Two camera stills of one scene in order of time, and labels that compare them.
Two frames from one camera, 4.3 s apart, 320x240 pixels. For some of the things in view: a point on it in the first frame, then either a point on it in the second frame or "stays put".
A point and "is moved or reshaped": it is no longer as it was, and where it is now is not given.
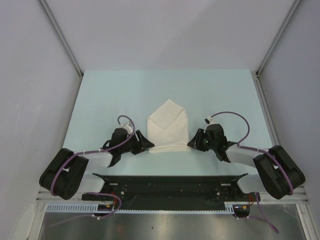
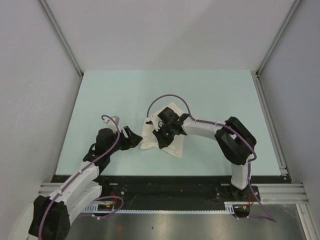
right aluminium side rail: x=267 y=108 stays put
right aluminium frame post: x=286 y=24 stays put
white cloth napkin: x=167 y=128 is moved or reshaped
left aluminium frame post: x=49 y=16 stays put
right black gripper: x=196 y=142 to x=163 y=142
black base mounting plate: x=172 y=190 stays put
